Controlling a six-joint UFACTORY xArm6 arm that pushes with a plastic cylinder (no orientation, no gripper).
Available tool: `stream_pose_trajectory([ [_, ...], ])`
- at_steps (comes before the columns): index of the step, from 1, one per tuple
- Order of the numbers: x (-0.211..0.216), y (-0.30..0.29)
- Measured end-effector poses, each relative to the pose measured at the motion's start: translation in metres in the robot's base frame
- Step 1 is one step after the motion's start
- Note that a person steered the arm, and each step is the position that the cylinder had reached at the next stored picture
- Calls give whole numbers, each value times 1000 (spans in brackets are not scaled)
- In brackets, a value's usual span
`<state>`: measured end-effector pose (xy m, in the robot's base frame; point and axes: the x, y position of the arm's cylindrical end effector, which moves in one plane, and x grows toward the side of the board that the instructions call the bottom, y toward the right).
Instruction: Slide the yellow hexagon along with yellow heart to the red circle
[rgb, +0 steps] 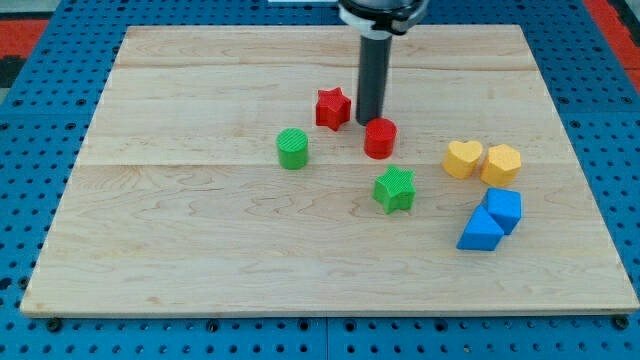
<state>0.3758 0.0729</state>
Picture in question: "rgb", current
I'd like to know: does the black robot arm flange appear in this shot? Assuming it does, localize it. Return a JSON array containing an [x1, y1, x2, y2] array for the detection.
[[338, 0, 429, 40]]

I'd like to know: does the yellow heart block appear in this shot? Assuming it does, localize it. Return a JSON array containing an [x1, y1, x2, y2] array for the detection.
[[441, 140, 483, 179]]

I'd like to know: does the yellow hexagon block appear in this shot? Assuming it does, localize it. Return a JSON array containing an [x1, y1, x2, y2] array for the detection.
[[480, 144, 522, 187]]

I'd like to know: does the green cylinder block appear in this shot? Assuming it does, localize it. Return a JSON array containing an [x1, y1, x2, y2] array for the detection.
[[276, 128, 309, 170]]

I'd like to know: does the red cylinder block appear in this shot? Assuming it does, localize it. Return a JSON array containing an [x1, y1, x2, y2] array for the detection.
[[364, 118, 397, 159]]

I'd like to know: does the red star block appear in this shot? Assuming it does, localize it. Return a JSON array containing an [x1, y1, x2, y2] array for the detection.
[[315, 87, 351, 131]]

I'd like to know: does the green star block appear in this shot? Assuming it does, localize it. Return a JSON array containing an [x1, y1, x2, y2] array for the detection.
[[372, 165, 416, 214]]

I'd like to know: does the light wooden board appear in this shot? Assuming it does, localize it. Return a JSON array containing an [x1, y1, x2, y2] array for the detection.
[[21, 25, 639, 318]]

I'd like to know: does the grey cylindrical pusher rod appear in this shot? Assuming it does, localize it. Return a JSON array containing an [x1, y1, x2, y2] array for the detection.
[[356, 36, 392, 126]]

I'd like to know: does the blue triangle block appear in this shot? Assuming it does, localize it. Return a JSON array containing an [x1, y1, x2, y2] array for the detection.
[[456, 205, 505, 251]]

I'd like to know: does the blue cube block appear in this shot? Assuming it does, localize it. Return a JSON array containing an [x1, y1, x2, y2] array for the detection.
[[481, 187, 522, 235]]

